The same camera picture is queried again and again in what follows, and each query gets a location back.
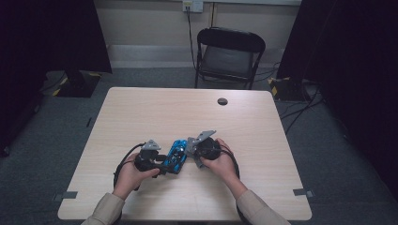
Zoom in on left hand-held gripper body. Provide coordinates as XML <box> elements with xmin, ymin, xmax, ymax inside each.
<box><xmin>133</xmin><ymin>139</ymin><xmax>167</xmax><ymax>176</ymax></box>

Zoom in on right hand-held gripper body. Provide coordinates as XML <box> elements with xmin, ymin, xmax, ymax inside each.
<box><xmin>193</xmin><ymin>129</ymin><xmax>223</xmax><ymax>162</ymax></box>

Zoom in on blue toy car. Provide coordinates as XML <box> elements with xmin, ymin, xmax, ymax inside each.
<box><xmin>162</xmin><ymin>139</ymin><xmax>189</xmax><ymax>175</ymax></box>

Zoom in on person's right hand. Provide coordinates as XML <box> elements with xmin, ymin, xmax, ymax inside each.
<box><xmin>200</xmin><ymin>138</ymin><xmax>248</xmax><ymax>200</ymax></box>

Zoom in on person's left hand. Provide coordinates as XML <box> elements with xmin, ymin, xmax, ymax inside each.
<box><xmin>112</xmin><ymin>152</ymin><xmax>161</xmax><ymax>201</ymax></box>

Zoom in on grey floor tape piece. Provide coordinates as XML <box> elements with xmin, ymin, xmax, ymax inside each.
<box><xmin>53</xmin><ymin>190</ymin><xmax>79</xmax><ymax>202</ymax></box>
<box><xmin>293</xmin><ymin>188</ymin><xmax>314</xmax><ymax>199</ymax></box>

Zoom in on black folding chair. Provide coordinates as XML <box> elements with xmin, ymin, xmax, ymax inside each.
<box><xmin>194</xmin><ymin>26</ymin><xmax>267</xmax><ymax>91</ymax></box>

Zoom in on black stand base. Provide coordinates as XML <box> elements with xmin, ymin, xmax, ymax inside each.
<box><xmin>268</xmin><ymin>76</ymin><xmax>311</xmax><ymax>102</ymax></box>
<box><xmin>51</xmin><ymin>69</ymin><xmax>102</xmax><ymax>98</ymax></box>

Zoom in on black curtain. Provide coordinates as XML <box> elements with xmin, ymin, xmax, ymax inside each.
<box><xmin>276</xmin><ymin>0</ymin><xmax>398</xmax><ymax>201</ymax></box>
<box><xmin>0</xmin><ymin>0</ymin><xmax>113</xmax><ymax>158</ymax></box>

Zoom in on right hand-held gripper cable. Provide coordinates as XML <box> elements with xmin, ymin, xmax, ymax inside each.
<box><xmin>219</xmin><ymin>146</ymin><xmax>241</xmax><ymax>181</ymax></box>

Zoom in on black floor cable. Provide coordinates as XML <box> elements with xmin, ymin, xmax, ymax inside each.
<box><xmin>254</xmin><ymin>61</ymin><xmax>281</xmax><ymax>83</ymax></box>
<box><xmin>278</xmin><ymin>83</ymin><xmax>325</xmax><ymax>135</ymax></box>

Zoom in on black wall socket cable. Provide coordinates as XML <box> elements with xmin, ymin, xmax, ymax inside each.
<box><xmin>186</xmin><ymin>7</ymin><xmax>198</xmax><ymax>71</ymax></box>

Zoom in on thin dark wall cable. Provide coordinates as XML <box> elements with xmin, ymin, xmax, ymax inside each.
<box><xmin>209</xmin><ymin>2</ymin><xmax>218</xmax><ymax>28</ymax></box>

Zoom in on white wall socket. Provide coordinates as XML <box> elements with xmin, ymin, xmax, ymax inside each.
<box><xmin>182</xmin><ymin>0</ymin><xmax>205</xmax><ymax>13</ymax></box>

